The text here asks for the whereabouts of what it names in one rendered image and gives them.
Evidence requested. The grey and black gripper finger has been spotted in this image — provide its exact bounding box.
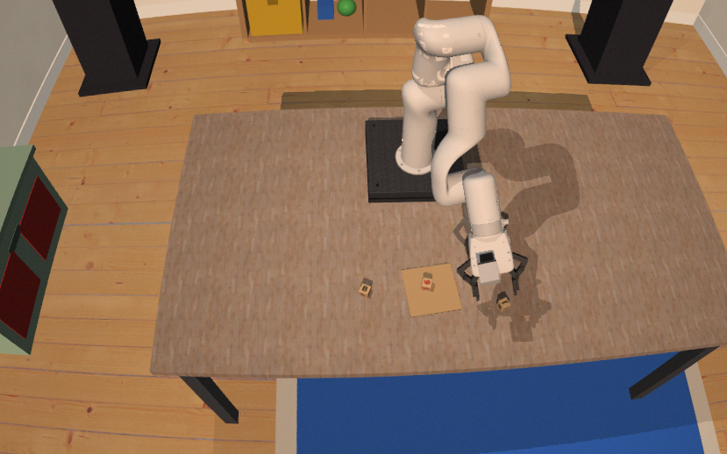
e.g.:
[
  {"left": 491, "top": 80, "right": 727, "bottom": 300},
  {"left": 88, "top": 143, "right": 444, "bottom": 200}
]
[
  {"left": 509, "top": 252, "right": 528, "bottom": 295},
  {"left": 457, "top": 259, "right": 480, "bottom": 301}
]

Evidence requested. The orange flat mat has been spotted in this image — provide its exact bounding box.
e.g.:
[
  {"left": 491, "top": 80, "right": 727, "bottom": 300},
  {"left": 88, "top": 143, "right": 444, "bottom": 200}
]
[{"left": 401, "top": 263, "right": 462, "bottom": 317}]

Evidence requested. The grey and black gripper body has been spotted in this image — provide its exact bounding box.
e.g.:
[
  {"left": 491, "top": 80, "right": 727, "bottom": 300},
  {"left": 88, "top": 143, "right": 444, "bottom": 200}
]
[{"left": 468, "top": 228, "right": 514, "bottom": 277}]

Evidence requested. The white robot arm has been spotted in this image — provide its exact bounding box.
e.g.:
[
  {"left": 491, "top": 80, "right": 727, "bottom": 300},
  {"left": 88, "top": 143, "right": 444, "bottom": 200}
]
[{"left": 396, "top": 15, "right": 511, "bottom": 237}]

